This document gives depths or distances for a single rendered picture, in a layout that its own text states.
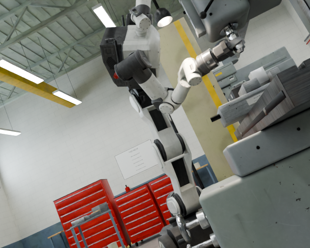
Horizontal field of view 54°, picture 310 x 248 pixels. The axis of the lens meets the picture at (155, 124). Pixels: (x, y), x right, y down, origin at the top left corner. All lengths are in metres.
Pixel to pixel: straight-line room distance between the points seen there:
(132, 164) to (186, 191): 8.84
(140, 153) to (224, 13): 9.41
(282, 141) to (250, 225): 0.31
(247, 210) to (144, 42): 0.94
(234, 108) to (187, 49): 2.08
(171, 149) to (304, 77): 1.16
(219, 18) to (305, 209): 0.78
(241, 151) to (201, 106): 1.97
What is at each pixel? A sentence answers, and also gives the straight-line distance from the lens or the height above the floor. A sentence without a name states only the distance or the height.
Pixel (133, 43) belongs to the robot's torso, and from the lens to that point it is 1.61.
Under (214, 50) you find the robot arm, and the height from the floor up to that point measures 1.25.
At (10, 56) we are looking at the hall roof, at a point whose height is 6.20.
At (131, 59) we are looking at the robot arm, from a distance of 1.48.
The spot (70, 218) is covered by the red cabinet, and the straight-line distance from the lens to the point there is 6.51.
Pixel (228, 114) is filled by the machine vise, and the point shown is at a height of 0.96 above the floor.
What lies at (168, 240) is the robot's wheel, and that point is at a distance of 1.59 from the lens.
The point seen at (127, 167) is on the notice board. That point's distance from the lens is 10.67.
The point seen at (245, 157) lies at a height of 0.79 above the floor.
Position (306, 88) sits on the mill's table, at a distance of 0.72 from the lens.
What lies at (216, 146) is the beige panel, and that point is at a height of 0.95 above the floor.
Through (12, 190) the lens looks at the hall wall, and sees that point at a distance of 12.56.
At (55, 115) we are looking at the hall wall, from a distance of 11.83.
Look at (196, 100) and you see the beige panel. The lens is 3.08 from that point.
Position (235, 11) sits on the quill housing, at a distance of 1.35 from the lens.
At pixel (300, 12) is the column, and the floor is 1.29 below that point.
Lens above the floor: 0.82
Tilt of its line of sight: 11 degrees up
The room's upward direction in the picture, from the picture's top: 25 degrees counter-clockwise
